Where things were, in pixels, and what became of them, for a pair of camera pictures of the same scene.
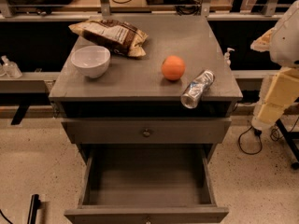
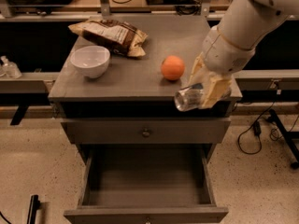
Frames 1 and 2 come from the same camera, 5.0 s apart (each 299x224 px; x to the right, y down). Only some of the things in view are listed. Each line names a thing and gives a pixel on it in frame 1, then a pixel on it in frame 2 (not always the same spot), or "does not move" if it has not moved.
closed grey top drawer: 206,130 does not move
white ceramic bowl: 92,61 does not move
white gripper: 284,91 to 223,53
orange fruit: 173,67 does not move
